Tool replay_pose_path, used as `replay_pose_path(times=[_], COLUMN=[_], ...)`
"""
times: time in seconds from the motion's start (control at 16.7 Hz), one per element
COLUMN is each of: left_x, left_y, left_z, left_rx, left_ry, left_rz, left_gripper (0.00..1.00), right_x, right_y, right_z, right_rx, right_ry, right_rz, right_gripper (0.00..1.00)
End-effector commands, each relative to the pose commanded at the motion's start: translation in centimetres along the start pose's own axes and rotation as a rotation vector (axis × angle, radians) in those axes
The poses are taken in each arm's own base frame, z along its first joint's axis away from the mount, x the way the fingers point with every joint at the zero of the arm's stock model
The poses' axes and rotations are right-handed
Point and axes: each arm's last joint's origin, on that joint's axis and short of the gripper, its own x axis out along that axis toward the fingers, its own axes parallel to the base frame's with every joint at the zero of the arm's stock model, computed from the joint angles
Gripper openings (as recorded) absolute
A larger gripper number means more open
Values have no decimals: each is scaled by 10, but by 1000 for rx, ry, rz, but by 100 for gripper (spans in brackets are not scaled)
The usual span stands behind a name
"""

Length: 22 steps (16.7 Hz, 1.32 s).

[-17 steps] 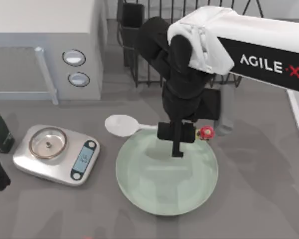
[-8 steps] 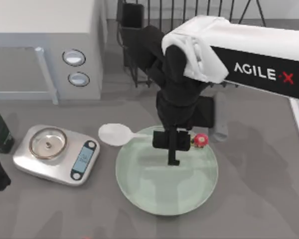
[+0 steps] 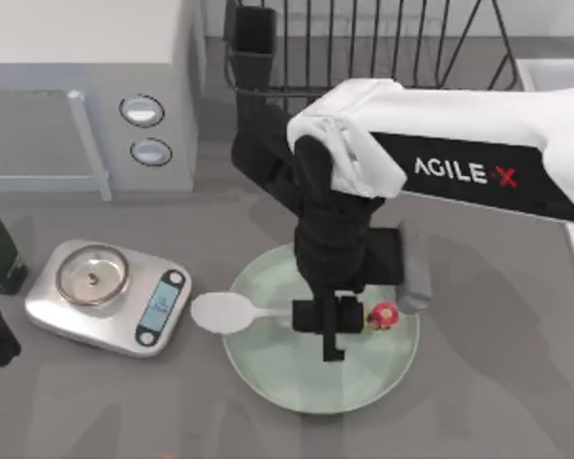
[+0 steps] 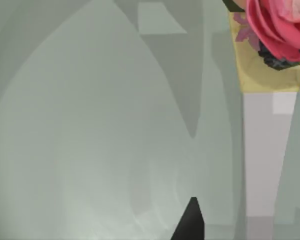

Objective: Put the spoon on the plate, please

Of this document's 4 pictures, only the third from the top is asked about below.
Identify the red mushroom toy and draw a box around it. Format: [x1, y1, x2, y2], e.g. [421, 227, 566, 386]
[366, 301, 401, 332]

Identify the pale green plate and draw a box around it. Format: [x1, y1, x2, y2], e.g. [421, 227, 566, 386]
[222, 243, 421, 415]

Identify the white spoon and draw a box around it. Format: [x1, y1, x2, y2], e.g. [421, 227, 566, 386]
[190, 291, 296, 336]

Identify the round microwave knob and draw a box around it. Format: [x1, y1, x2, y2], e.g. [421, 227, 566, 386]
[129, 137, 174, 169]
[119, 93, 166, 129]

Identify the silver kitchen scale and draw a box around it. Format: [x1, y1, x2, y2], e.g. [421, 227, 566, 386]
[24, 238, 194, 358]

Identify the black utensil holder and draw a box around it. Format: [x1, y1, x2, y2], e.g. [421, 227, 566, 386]
[223, 3, 276, 92]

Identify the microwave door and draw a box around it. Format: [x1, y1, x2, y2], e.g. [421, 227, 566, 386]
[0, 88, 107, 195]

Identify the pale microwave oven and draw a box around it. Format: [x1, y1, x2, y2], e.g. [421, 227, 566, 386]
[0, 0, 207, 202]

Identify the black wire dish rack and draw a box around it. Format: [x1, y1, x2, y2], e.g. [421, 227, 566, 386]
[223, 0, 519, 97]

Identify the pale microwave door handle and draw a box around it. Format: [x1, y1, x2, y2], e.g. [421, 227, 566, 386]
[66, 89, 114, 202]

